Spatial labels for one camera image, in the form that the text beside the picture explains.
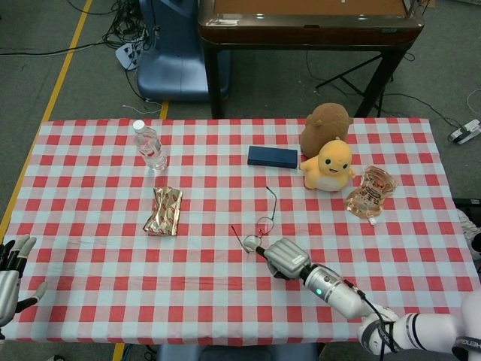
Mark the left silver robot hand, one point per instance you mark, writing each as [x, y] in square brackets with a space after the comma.
[9, 286]

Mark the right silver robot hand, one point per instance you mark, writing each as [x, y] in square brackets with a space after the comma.
[287, 257]

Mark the thin metal eyeglasses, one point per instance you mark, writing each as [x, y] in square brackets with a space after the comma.
[275, 205]

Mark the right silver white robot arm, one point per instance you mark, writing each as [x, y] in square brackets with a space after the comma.
[338, 293]

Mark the dark blue glasses case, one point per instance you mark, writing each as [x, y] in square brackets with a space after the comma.
[272, 157]

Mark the yellow plush toy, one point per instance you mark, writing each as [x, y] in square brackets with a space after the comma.
[330, 165]

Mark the red white checkered tablecloth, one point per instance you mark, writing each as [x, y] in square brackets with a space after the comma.
[112, 282]

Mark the clear packaged bread bag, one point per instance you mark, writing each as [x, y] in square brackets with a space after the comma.
[370, 193]

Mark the blue chair seat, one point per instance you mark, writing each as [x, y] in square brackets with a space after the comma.
[236, 352]

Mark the crumpled gold foil packet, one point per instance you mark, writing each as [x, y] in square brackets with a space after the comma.
[163, 212]

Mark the brown plush toy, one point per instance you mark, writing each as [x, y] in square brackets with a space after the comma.
[325, 124]

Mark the clear plastic water bottle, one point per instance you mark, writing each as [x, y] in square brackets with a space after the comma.
[152, 150]

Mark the white grey power strip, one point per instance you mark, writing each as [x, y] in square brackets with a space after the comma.
[466, 131]

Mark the blue plastic chair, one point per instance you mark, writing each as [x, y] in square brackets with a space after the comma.
[169, 71]

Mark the brown mahjong table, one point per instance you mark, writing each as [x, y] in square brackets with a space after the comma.
[300, 32]

